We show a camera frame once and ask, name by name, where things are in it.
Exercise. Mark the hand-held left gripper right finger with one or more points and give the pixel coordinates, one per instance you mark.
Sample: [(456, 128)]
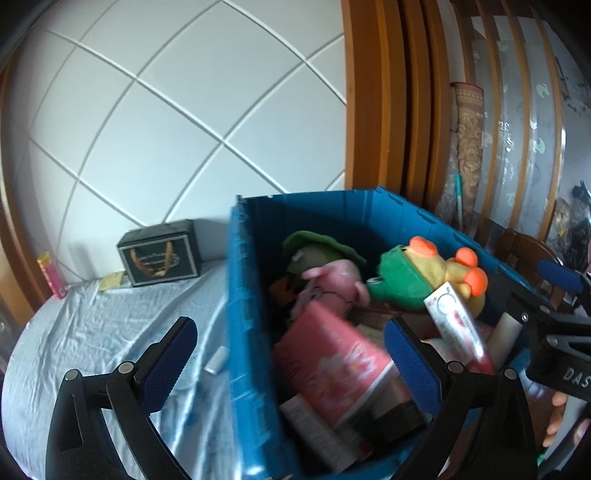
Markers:
[(411, 364)]

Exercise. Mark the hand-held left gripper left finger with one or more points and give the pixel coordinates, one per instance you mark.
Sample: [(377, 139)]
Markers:
[(166, 369)]

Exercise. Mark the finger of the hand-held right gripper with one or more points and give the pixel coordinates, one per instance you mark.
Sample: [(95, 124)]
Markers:
[(561, 277), (540, 311)]

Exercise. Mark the white paper roll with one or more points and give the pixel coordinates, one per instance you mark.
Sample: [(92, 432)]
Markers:
[(505, 337)]

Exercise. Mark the white pink long box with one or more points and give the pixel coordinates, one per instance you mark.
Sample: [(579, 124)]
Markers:
[(457, 323)]

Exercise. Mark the pink floral tissue pack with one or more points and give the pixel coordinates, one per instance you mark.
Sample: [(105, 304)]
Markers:
[(332, 360)]

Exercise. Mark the green yellow frog plush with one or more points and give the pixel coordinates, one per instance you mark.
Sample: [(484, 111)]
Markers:
[(406, 277)]

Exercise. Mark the blue plastic crate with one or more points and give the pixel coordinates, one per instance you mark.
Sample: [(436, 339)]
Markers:
[(251, 323)]

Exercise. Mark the pink teal pig plush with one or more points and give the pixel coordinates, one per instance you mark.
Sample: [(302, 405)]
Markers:
[(332, 281)]

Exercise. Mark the white red medicine box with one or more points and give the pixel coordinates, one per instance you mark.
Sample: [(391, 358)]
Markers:
[(314, 431)]

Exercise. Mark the person's right hand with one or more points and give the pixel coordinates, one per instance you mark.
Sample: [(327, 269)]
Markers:
[(556, 415)]

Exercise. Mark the wooden chair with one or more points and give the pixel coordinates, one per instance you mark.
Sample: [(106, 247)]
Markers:
[(521, 249)]

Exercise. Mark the slim white box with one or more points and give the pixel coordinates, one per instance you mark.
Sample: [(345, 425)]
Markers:
[(217, 360)]

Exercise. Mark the pile of bagged clutter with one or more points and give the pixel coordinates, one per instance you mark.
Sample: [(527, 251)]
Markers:
[(575, 221)]

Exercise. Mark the blue striped tablecloth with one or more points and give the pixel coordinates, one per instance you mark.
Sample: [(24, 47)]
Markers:
[(115, 323)]

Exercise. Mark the yellow sticky note pad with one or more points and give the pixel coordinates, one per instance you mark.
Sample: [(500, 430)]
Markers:
[(112, 281)]

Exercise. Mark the black gift box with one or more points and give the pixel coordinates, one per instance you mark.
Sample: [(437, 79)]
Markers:
[(159, 258)]

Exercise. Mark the teal stick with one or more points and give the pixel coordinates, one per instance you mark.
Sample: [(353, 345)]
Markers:
[(459, 203)]

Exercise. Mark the pink yellow tube can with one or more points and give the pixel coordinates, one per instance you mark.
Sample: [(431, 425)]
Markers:
[(51, 277)]

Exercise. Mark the green hat plush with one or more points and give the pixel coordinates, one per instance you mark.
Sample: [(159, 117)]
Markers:
[(318, 242)]

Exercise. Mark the rolled patterned carpet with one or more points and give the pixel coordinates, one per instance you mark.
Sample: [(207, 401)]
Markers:
[(466, 147)]

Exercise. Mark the wooden frosted glass screen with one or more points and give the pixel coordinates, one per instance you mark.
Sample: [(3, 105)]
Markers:
[(517, 115)]

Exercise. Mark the curved wooden wall frame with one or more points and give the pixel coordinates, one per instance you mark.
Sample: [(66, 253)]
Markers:
[(14, 230)]

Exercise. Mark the wooden wall pillar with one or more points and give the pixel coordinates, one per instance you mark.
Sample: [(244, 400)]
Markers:
[(392, 92)]

